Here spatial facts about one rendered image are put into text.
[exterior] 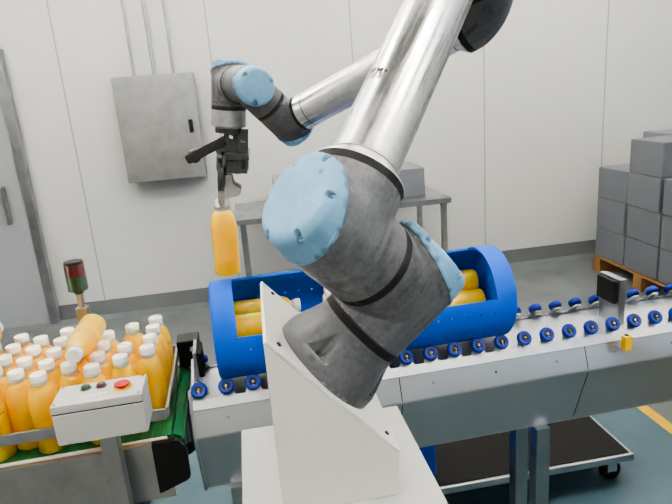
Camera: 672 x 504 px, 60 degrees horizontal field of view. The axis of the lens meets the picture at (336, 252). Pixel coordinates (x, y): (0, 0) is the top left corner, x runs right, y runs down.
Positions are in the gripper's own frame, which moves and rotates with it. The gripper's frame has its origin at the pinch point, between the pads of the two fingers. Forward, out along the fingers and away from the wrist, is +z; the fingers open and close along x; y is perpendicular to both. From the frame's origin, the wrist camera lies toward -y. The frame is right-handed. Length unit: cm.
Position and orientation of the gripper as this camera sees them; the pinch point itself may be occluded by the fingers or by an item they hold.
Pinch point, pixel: (220, 202)
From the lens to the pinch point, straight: 161.7
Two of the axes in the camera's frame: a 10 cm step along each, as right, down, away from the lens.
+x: -1.1, -3.0, 9.5
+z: -0.6, 9.5, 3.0
